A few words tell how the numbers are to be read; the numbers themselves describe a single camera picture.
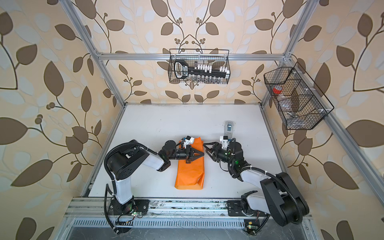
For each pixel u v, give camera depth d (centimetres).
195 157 79
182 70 85
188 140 84
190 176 78
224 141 81
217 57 91
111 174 53
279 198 42
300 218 39
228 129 102
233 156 65
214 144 77
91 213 74
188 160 79
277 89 87
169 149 72
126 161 51
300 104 74
